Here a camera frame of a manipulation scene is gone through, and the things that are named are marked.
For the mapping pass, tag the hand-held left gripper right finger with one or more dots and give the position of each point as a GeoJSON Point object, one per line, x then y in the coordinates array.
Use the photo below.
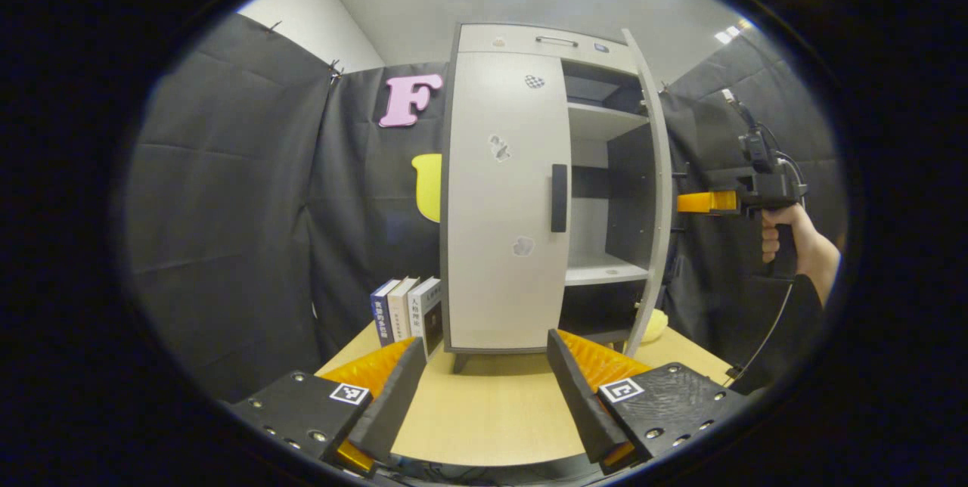
{"type": "Point", "coordinates": [578, 396]}

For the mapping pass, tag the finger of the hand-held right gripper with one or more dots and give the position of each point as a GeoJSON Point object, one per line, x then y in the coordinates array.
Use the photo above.
{"type": "Point", "coordinates": [707, 202]}

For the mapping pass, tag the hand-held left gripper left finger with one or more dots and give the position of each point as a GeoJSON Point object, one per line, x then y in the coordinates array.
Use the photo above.
{"type": "Point", "coordinates": [393, 404]}

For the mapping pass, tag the grey cabinet door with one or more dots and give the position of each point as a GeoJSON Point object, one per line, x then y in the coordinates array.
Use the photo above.
{"type": "Point", "coordinates": [491, 283]}
{"type": "Point", "coordinates": [662, 207]}

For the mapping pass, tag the grey double-door shoe cabinet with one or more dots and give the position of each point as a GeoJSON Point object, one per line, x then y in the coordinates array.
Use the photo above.
{"type": "Point", "coordinates": [605, 124]}

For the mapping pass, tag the white and black book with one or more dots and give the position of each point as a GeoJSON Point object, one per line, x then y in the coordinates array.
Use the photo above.
{"type": "Point", "coordinates": [423, 305]}

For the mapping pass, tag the yellow plush toy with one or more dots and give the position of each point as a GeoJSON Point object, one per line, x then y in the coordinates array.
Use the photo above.
{"type": "Point", "coordinates": [655, 327]}

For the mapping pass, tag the small ceiling light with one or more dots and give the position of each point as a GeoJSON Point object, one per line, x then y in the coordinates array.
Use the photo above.
{"type": "Point", "coordinates": [730, 33]}

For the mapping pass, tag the black backdrop cloth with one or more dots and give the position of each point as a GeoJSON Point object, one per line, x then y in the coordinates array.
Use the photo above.
{"type": "Point", "coordinates": [227, 207]}

